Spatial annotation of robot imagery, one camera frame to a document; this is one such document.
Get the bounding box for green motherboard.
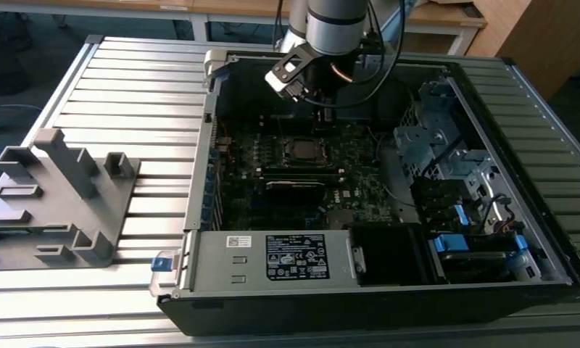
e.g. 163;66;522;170
216;115;420;232

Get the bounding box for blue floor cable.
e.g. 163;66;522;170
0;102;45;115

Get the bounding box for black RAM slot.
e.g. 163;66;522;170
262;165;343;175
262;173;346;183

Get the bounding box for black graphics card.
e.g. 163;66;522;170
263;180;328;213

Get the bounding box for black data cable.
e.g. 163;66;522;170
419;136;466;175

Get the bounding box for black office chair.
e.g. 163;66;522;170
0;10;43;98

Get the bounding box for wooden desk white frame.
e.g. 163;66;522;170
0;0;488;56

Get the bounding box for green RAM stick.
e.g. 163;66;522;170
0;223;72;235

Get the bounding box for hard disk blue carrier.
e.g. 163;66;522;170
427;233;531;286

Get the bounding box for grey flat cable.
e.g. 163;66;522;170
378;146;420;223

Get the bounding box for brown chipset heatsink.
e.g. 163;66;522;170
327;209;358;225

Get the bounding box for black open PC case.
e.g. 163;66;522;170
155;49;580;337

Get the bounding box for wooden cabinet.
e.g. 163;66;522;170
466;0;580;99

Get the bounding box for silver power supply unit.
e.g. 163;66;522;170
172;228;360;291

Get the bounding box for silver CPU plate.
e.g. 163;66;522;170
291;139;322;159

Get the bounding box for blue case latch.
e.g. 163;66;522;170
147;249;184;297

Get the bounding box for pale blue teach pendant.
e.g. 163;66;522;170
370;0;420;49

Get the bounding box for thin red white wires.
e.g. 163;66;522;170
371;130;399;163

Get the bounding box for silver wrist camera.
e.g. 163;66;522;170
263;46;316;103

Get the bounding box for metal drive cage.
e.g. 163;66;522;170
392;80;498;204

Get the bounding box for beige case release handle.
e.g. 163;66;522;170
203;49;234;88

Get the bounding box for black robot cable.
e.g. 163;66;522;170
298;0;408;109
366;0;388;55

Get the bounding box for grey plastic parts rack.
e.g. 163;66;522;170
0;127;143;271

